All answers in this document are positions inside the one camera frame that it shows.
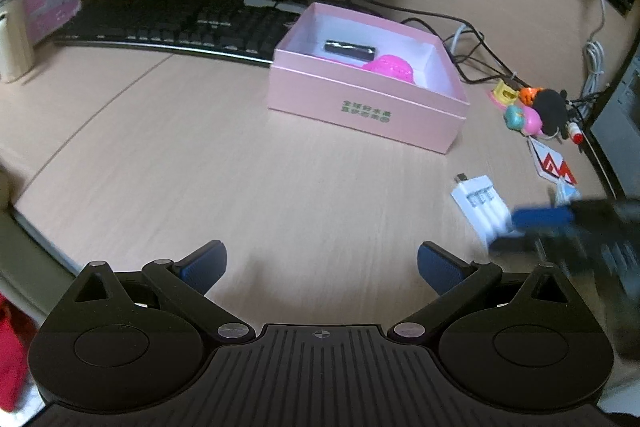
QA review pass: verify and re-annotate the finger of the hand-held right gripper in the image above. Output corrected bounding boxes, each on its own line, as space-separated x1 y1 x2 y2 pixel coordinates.
489 231 556 254
514 198 623 228

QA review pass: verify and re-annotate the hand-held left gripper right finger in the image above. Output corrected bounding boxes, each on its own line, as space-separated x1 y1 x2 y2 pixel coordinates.
392 241 586 345

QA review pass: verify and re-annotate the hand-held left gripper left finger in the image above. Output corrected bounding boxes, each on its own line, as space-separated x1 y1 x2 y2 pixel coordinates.
55 240 255 345

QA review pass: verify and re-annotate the blue and white tissue packet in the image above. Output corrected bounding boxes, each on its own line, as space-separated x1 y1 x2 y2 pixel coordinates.
554 181 581 206

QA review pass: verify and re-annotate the red and white card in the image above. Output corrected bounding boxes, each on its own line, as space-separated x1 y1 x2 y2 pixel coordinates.
527 138 577 185

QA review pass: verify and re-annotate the white battery charger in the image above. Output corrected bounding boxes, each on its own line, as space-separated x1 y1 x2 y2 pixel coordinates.
451 173 516 253

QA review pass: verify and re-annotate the small bottle with red cap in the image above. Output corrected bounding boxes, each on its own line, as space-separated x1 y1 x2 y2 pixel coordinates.
565 119 586 146

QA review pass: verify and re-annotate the teal and pink donut toy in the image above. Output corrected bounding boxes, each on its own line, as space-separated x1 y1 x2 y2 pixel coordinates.
502 104 545 136

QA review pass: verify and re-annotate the black plush toy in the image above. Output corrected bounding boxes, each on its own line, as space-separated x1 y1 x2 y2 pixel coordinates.
532 88 573 140

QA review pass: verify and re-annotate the yellow and pink toy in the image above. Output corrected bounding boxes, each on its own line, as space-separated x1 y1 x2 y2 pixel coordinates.
489 78 521 110

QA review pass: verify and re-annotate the pink cardboard box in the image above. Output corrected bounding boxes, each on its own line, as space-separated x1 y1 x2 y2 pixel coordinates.
266 2 471 155

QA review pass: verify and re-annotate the bright pink toy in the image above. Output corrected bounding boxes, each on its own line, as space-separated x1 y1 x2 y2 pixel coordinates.
361 54 417 85

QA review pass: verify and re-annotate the red cloth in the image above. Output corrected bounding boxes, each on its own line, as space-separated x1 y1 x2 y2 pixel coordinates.
0 294 38 413

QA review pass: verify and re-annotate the black cylinder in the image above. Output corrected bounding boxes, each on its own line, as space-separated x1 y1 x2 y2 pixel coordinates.
324 39 376 62

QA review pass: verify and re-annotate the black keyboard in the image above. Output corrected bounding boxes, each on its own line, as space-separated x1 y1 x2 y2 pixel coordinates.
52 0 308 68

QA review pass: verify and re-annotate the cream tumbler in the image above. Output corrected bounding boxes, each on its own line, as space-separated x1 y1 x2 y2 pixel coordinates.
0 0 36 84

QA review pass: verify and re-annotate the black cable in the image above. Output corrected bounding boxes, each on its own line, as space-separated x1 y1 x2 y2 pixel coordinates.
447 27 601 108
372 0 531 88

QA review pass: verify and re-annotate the grey cable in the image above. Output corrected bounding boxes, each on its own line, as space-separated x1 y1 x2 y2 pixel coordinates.
447 24 466 58

